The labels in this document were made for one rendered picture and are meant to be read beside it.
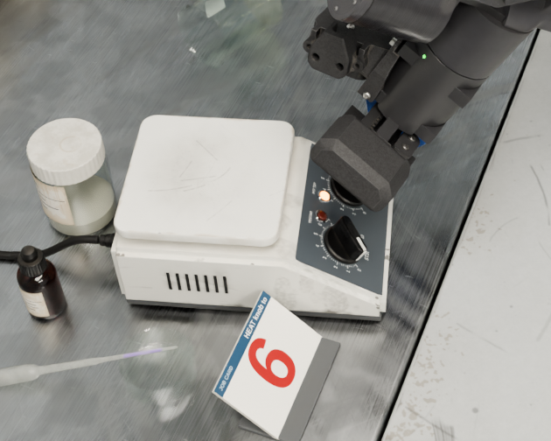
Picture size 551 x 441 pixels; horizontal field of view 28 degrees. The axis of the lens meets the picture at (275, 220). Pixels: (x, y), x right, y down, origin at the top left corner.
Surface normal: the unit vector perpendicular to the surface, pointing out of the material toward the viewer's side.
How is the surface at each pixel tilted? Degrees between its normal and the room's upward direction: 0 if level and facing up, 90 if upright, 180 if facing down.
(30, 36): 0
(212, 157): 0
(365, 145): 30
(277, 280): 90
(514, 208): 0
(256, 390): 40
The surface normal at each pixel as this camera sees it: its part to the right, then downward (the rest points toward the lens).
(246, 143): -0.05, -0.65
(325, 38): -0.45, 0.54
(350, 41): 0.85, 0.02
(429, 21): 0.20, 0.69
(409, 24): 0.10, 0.83
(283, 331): 0.56, -0.34
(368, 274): 0.45, -0.54
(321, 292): -0.12, 0.76
